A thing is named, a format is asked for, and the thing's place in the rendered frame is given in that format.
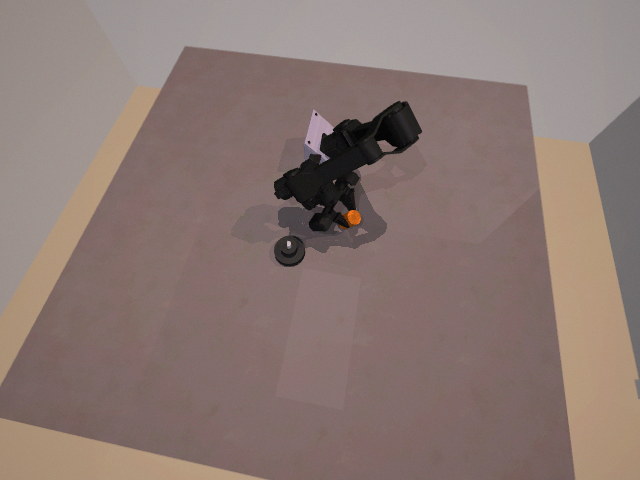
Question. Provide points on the orange cylinder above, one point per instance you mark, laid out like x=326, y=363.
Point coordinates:
x=352, y=217

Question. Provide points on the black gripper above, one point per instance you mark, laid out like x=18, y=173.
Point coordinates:
x=329, y=195

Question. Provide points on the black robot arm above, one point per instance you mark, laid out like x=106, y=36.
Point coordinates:
x=350, y=146

